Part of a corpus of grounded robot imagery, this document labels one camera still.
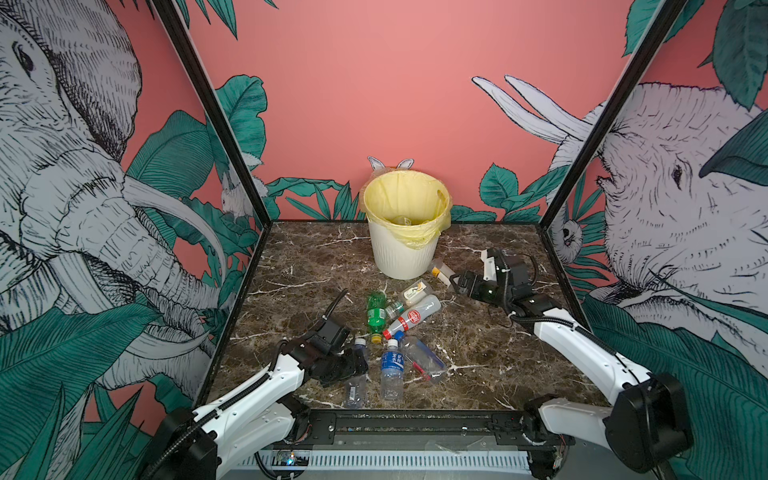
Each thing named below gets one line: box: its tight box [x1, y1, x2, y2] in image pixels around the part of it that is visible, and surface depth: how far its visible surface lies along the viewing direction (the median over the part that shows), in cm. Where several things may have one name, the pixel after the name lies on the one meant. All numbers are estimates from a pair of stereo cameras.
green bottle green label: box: [367, 292, 387, 344], surface depth 91 cm
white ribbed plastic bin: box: [368, 219, 440, 280], surface depth 97 cm
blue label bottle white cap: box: [381, 338, 405, 402], surface depth 83 cm
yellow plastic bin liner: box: [363, 170, 452, 249], surface depth 97 cm
